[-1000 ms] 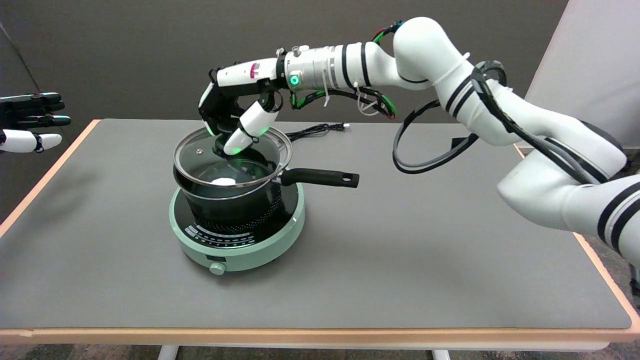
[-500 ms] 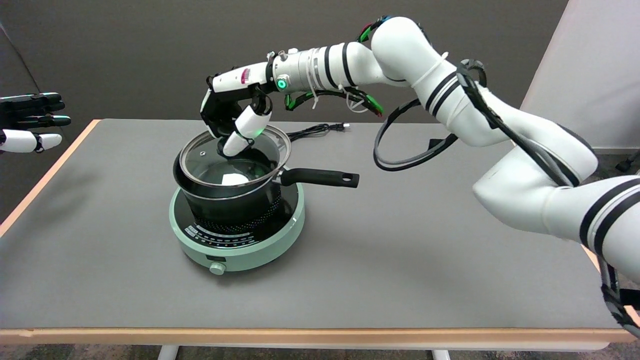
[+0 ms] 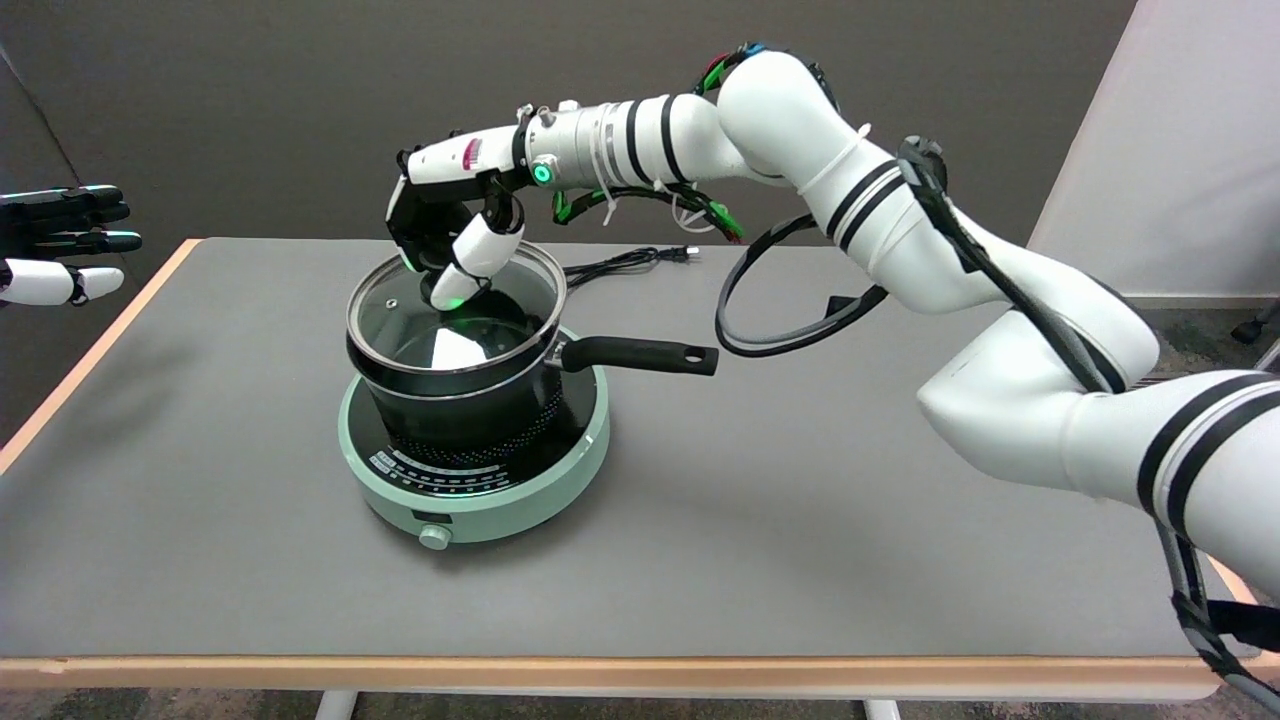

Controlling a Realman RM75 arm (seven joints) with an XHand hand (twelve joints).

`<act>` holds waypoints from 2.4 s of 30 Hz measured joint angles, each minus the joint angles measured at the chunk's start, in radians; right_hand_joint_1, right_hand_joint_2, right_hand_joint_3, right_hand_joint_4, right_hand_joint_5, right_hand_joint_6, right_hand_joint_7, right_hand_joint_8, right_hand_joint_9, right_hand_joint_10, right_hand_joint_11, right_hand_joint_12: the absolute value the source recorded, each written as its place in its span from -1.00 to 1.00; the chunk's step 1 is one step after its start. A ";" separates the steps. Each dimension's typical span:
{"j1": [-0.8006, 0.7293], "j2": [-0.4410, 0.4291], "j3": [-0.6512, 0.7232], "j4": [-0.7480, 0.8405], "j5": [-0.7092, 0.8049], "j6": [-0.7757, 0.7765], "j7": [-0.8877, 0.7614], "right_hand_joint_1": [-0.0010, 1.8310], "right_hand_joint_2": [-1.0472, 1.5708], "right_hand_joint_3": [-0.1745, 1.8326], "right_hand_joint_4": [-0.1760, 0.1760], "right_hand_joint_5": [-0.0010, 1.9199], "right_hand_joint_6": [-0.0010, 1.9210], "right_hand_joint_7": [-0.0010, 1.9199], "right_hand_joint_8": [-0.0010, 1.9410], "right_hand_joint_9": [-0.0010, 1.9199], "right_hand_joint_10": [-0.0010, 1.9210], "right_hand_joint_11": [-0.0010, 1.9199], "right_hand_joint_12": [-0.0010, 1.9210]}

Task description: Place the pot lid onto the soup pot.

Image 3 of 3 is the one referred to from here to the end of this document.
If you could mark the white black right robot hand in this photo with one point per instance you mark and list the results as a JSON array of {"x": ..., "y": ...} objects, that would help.
[{"x": 440, "y": 165}]

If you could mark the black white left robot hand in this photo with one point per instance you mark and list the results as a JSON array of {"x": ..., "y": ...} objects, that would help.
[{"x": 40, "y": 282}]

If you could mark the glass pot lid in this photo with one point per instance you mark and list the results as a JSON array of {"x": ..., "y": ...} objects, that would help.
[{"x": 400, "y": 330}]

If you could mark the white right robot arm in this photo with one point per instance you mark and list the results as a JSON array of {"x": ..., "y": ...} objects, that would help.
[{"x": 1000, "y": 400}]

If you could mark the green induction cooker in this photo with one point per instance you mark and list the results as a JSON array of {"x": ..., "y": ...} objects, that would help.
[{"x": 500, "y": 510}]

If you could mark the white table leg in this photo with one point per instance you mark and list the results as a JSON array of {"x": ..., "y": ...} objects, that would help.
[
  {"x": 882, "y": 710},
  {"x": 335, "y": 705}
]

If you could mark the dark chair base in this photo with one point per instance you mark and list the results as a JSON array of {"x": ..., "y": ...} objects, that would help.
[{"x": 1250, "y": 328}]

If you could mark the grey metal rod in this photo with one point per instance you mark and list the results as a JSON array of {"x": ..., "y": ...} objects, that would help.
[{"x": 1270, "y": 355}]

